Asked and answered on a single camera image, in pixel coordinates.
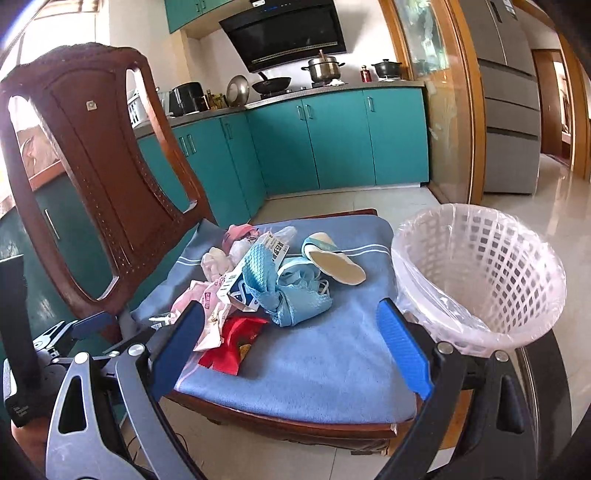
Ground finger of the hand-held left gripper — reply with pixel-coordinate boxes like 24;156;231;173
31;311;117;366
116;307;141;344

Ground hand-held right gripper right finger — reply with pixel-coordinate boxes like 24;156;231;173
376;298;539;480

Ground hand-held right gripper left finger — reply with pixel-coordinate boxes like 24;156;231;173
45;302;207;480

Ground pink and white snack packet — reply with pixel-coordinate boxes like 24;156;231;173
150;278;232;354

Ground red snack packet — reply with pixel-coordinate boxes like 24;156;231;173
198;316;270;376

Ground white and blue printed packet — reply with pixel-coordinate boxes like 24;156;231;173
216;233;290;311

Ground white plastic bag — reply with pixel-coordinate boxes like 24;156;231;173
202;225;296;281

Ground light blue slipper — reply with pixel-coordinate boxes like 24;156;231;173
301;232;367;287

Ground light blue textured cloth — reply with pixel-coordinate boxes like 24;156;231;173
241;242;334;328

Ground white plastic mesh basket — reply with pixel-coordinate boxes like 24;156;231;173
391;203;567;356

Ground blue face mask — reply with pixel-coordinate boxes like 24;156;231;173
277;257;331;297

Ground pink plastic bag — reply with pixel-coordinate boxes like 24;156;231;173
223;224;260;245

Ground person's left forearm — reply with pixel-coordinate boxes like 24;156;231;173
10;422;49;476

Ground clear plastic bin liner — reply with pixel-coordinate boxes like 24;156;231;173
392;217;491;334

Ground blue striped towel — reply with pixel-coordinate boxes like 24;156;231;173
130;215;422;425

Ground dark glass table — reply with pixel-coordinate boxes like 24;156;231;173
508;318;591;462

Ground brown wooden chair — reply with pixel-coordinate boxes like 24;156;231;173
0;42;419;455

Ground teal kitchen base cabinets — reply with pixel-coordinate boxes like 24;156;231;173
0;87;430;352

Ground black air fryer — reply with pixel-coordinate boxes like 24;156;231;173
169;82;208;117

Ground wooden framed glass door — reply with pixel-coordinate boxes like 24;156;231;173
379;0;485;205

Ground grey refrigerator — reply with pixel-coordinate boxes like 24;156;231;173
475;0;542;195

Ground round steel lid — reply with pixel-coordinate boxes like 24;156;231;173
226;75;252;107

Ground black frying pan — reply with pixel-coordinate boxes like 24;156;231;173
252;71;293;94

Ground black cooking pot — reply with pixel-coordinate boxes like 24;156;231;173
372;58;402;79

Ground stainless steel pot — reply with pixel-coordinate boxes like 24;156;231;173
301;51;346;84

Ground black range hood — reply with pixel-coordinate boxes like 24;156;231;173
218;0;348;73

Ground wooden door frame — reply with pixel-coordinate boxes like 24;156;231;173
531;48;591;181

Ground teal wall cabinet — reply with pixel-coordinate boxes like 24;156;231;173
165;0;252;34

